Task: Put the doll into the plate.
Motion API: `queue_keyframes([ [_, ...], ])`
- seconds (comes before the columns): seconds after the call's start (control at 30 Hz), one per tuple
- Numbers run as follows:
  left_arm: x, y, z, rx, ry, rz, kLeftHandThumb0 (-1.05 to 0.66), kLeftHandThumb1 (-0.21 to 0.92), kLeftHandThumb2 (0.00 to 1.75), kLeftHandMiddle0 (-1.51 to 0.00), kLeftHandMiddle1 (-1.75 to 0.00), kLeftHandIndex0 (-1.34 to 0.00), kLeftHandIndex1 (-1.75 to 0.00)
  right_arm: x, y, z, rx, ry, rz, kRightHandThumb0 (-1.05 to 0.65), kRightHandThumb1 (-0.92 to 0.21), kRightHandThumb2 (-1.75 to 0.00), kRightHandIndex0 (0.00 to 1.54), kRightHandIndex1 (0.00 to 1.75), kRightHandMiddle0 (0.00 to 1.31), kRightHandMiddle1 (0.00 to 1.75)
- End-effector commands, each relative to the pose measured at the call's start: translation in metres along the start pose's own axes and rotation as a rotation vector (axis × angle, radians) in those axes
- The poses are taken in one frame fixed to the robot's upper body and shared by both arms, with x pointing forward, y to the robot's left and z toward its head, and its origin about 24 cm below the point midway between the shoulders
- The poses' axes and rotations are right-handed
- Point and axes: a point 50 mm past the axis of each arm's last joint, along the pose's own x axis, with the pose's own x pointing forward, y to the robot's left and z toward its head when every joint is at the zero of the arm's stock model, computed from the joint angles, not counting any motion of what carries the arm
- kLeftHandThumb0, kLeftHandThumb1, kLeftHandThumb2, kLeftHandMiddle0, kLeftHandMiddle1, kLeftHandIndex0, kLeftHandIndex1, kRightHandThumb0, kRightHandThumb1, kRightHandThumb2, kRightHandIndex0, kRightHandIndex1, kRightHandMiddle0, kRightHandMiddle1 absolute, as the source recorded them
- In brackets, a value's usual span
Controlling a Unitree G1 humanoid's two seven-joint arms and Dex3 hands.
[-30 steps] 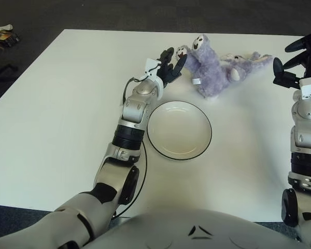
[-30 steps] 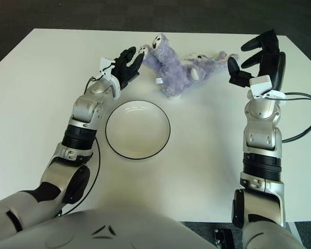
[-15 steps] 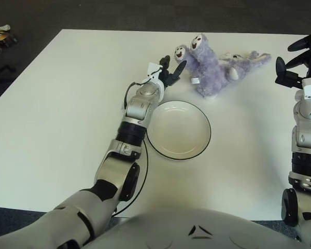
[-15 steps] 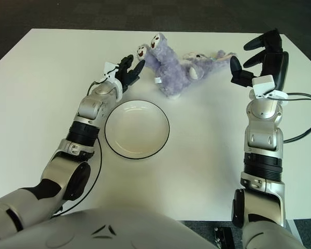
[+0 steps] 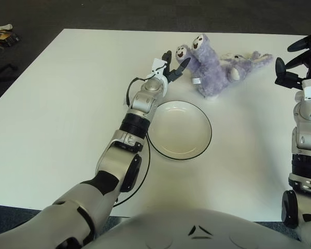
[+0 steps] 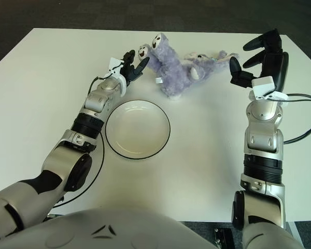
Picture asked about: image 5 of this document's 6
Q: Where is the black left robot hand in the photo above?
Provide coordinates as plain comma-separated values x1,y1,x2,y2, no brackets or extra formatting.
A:
162,50,192,83

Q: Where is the purple plush bunny doll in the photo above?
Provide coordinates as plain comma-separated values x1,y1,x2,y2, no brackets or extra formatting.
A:
175,34,274,101

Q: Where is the white plate with black rim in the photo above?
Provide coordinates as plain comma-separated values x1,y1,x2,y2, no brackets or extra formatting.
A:
145,100,213,161

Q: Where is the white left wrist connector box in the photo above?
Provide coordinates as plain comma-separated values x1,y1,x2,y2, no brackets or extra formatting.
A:
150,58,166,76

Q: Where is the grey robot torso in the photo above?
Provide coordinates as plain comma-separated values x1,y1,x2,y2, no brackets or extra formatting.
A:
88,207,311,249

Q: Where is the black chair base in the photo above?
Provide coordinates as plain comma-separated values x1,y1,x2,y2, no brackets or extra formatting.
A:
0,46,18,89

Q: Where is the brown box on floor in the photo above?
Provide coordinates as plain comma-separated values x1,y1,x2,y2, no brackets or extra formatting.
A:
0,29,21,47

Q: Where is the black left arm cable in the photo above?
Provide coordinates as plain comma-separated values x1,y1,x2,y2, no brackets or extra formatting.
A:
114,76,151,207

